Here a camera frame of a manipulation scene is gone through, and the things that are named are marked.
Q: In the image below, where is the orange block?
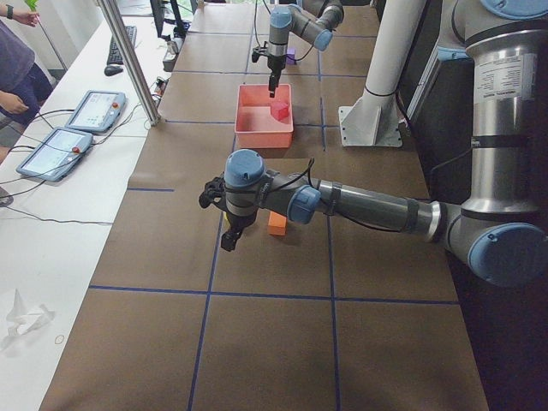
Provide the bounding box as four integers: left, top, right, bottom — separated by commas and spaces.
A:
267, 211, 288, 236

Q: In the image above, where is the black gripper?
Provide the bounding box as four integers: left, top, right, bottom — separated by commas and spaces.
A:
221, 211, 257, 252
267, 54, 286, 98

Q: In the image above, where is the upper teach pendant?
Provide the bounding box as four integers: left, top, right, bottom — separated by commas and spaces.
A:
65, 90, 127, 134

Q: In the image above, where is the red block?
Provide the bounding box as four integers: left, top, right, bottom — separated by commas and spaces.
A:
270, 101, 289, 122

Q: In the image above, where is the aluminium frame post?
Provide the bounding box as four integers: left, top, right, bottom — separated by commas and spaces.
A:
98, 0, 161, 127

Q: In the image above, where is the teach pendant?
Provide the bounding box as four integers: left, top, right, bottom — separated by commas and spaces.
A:
16, 128, 93, 182
65, 90, 127, 134

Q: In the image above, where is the person in purple shirt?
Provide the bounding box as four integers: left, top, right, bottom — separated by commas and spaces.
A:
1, 21, 53, 128

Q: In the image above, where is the lower teach pendant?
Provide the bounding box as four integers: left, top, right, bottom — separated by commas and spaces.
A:
16, 128, 93, 182

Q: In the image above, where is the pink bin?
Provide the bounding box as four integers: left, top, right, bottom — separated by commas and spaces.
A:
235, 84, 294, 149

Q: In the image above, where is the crumpled white paper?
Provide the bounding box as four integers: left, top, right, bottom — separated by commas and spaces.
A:
1, 289, 57, 352

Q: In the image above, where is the purple block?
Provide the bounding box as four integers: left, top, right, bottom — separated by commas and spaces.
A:
286, 48, 296, 65

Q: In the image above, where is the black keyboard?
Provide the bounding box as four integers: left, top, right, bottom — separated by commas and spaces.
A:
106, 25, 139, 64

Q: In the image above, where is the black computer mouse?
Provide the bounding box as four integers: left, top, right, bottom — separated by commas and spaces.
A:
104, 65, 123, 77

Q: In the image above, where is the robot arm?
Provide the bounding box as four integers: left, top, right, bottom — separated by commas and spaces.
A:
218, 1, 547, 287
266, 1, 344, 98

